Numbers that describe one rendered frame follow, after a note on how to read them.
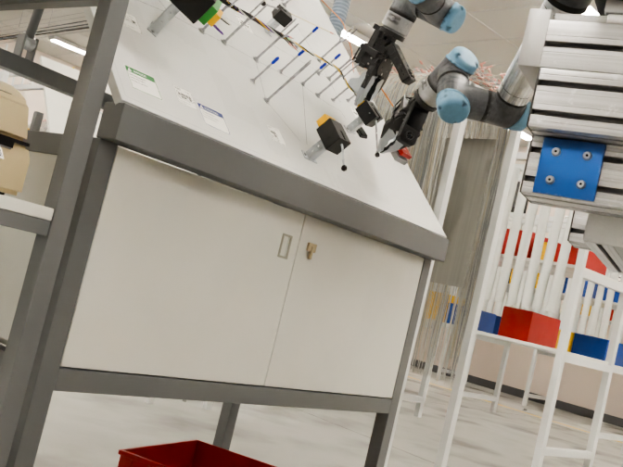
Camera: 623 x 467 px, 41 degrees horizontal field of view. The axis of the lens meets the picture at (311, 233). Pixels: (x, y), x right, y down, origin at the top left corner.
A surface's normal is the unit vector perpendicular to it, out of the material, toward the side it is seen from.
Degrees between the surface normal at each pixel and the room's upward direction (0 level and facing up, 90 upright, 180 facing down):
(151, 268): 90
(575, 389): 90
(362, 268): 90
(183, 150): 90
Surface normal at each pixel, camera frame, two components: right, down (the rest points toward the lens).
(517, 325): -0.69, -0.22
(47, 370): 0.77, 0.14
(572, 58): -0.43, -0.17
